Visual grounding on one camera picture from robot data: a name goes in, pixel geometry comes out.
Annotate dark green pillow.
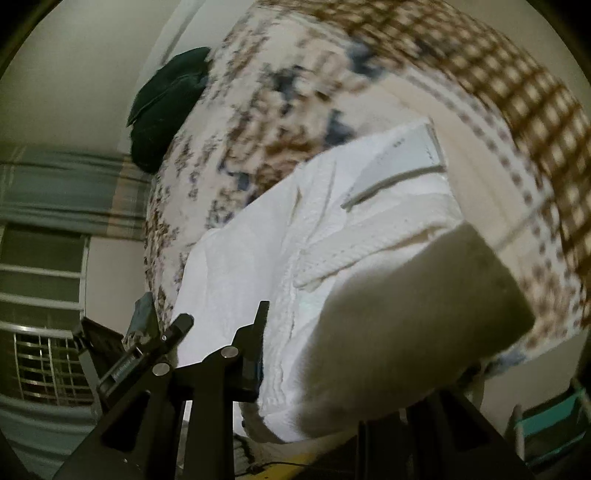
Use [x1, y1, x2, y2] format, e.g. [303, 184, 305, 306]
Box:
[127, 47, 211, 175]

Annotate white pants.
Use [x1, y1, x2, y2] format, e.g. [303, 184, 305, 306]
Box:
[174, 119, 535, 443]

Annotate striped green curtain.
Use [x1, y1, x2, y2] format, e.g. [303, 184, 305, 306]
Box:
[1, 143, 151, 241]

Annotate floral cream blanket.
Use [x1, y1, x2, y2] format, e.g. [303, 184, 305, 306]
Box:
[144, 1, 590, 368]

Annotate green and white rack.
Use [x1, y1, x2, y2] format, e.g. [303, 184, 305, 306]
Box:
[505, 377, 590, 469]

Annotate window with metal grille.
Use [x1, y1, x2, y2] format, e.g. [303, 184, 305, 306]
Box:
[1, 224, 93, 407]

